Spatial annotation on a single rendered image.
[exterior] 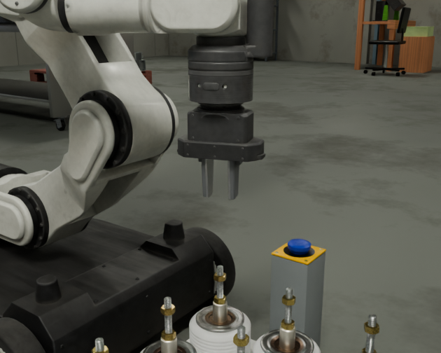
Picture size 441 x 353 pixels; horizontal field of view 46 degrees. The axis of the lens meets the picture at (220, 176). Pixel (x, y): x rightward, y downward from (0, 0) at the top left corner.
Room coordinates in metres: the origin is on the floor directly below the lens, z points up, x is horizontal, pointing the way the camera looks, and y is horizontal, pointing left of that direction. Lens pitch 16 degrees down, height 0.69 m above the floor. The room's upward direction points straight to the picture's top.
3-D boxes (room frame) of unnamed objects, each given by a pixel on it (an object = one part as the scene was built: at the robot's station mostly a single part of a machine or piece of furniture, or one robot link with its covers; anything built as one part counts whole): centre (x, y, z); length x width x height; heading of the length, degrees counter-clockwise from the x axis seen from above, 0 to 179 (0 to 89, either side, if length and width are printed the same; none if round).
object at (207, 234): (1.22, 0.06, 0.10); 0.20 x 0.05 x 0.20; 54
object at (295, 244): (0.83, -0.14, 0.32); 0.04 x 0.04 x 0.02
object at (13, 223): (1.16, 0.43, 0.28); 0.21 x 0.20 x 0.13; 54
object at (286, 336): (0.65, -0.09, 0.26); 0.02 x 0.02 x 0.03
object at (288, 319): (0.65, -0.09, 0.30); 0.01 x 0.01 x 0.08
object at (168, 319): (0.62, 0.07, 0.30); 0.01 x 0.01 x 0.08
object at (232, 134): (0.72, 0.00, 0.57); 0.13 x 0.10 x 0.12; 73
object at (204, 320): (0.72, 0.00, 0.25); 0.08 x 0.08 x 0.01
